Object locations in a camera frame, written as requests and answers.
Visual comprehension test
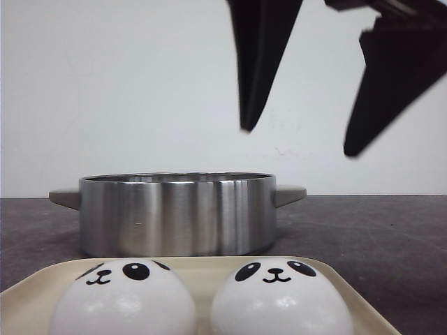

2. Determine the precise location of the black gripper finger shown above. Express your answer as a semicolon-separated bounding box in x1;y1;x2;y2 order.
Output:
344;17;446;157
228;0;302;132

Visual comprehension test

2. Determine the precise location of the panda bun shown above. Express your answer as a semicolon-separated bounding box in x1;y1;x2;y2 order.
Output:
210;257;354;334
50;258;197;334

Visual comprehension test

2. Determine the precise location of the stainless steel steamer pot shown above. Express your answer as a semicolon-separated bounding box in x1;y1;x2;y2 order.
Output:
49;172;307;258

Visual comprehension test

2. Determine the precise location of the cream plastic tray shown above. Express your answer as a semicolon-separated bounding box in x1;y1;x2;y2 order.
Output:
1;256;398;334

